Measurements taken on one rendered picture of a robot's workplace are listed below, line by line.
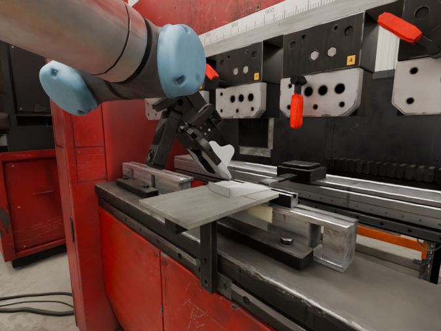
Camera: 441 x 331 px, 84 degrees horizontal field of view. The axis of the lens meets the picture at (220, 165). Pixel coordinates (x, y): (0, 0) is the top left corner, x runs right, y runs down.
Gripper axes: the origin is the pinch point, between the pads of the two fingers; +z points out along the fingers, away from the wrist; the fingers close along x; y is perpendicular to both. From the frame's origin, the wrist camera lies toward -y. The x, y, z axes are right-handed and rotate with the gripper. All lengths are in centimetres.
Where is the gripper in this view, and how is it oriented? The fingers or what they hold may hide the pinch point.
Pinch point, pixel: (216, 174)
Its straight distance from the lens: 55.4
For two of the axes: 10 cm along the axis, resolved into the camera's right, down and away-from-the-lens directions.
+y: 6.4, -7.0, 3.2
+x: -5.6, -1.4, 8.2
